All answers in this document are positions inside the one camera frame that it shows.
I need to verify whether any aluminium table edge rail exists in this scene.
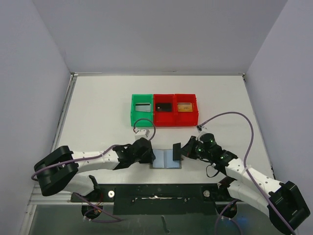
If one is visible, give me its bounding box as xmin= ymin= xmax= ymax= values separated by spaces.
xmin=50 ymin=72 xmax=101 ymax=153

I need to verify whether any black credit card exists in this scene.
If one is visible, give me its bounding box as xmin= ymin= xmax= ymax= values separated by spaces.
xmin=172 ymin=142 xmax=181 ymax=161
xmin=156 ymin=103 xmax=172 ymax=112

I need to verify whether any gold credit card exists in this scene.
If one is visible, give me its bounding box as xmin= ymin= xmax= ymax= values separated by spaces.
xmin=177 ymin=103 xmax=193 ymax=113

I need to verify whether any red plastic bin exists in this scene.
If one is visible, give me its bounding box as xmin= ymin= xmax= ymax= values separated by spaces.
xmin=175 ymin=94 xmax=199 ymax=127
xmin=154 ymin=94 xmax=175 ymax=127

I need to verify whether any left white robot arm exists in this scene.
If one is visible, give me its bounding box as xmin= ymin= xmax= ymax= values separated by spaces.
xmin=31 ymin=138 xmax=156 ymax=201

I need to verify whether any grey card holder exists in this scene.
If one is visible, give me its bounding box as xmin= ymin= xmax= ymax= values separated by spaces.
xmin=150 ymin=149 xmax=181 ymax=169

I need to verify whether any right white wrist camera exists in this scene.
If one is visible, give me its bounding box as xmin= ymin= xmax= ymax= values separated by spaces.
xmin=197 ymin=125 xmax=208 ymax=139

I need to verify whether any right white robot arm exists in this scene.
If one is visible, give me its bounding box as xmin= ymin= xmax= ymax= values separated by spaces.
xmin=181 ymin=133 xmax=311 ymax=235

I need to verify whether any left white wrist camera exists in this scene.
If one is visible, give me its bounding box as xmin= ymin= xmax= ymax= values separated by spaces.
xmin=134 ymin=128 xmax=150 ymax=140

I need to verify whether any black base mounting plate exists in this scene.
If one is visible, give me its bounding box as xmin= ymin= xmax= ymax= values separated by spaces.
xmin=70 ymin=183 xmax=237 ymax=222

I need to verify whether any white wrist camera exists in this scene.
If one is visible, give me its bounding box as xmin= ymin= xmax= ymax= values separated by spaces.
xmin=134 ymin=128 xmax=150 ymax=140
xmin=197 ymin=125 xmax=208 ymax=139

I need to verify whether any front aluminium frame rail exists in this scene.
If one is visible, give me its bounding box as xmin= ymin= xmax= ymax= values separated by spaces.
xmin=21 ymin=187 xmax=279 ymax=235

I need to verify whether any middle red plastic bin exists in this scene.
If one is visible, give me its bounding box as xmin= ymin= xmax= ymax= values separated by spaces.
xmin=154 ymin=94 xmax=175 ymax=127

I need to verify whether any green plastic bin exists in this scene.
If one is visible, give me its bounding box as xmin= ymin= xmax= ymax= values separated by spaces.
xmin=130 ymin=94 xmax=154 ymax=127

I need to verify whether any right red plastic bin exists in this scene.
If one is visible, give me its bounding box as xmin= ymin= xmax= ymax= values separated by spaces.
xmin=175 ymin=94 xmax=199 ymax=127

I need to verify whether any silver VIP card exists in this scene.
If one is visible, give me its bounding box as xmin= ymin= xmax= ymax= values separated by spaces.
xmin=135 ymin=103 xmax=152 ymax=113

